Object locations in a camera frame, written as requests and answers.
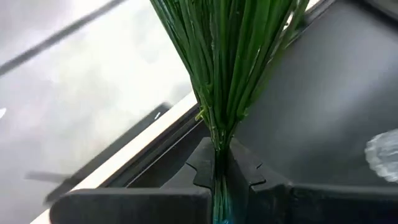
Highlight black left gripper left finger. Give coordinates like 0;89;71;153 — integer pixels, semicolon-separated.
49;138;215;224

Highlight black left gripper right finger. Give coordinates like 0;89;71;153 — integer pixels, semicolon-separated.
231;138;398;224

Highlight clear flared glass vase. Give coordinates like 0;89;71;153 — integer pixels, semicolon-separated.
364;129;398;184

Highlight red artificial flower bunch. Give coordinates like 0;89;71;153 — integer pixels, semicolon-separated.
149;0;312;224

